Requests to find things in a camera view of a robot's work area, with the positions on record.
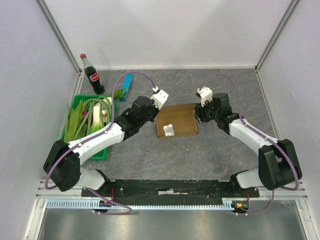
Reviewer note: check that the blue slotted cable duct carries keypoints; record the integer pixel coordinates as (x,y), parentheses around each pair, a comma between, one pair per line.
(95,204)

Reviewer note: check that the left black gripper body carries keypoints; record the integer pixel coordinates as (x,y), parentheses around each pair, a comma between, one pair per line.
(152,113)

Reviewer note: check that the cola glass bottle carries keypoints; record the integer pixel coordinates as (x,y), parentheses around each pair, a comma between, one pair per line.
(92,75)

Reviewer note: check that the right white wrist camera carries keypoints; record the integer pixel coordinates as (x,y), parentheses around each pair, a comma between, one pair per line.
(205,94)

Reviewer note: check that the green long beans bundle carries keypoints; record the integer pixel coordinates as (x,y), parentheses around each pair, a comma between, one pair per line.
(88,104)

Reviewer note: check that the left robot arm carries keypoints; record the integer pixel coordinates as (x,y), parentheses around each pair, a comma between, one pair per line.
(63,164)

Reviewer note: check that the green leafy vegetable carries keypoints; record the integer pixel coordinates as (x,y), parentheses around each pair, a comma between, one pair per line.
(73,121)

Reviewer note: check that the white paper scrap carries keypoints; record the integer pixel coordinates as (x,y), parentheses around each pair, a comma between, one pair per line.
(168,130)

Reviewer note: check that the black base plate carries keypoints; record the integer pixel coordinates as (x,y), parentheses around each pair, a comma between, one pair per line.
(173,192)

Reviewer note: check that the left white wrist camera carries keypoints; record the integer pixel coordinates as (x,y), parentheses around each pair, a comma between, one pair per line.
(159,97)

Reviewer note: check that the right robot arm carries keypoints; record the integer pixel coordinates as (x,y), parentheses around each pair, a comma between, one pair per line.
(278,164)

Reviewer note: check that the white green bok choy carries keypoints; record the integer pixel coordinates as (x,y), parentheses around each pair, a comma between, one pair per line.
(97,122)

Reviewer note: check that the white radish with leaves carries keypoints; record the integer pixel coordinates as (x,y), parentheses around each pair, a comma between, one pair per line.
(118,94)

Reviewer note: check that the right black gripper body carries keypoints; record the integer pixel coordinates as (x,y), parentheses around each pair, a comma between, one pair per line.
(201,113)

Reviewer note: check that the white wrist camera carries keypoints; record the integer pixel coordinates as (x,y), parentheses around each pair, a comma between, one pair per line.
(205,94)
(159,97)

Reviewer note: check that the blue rectangular block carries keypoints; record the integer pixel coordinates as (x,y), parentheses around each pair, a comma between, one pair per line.
(126,86)

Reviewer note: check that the purple eggplant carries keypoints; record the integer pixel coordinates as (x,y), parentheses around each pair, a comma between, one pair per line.
(84,114)

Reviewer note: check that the brown cardboard box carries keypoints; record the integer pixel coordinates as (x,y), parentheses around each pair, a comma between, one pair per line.
(180,118)

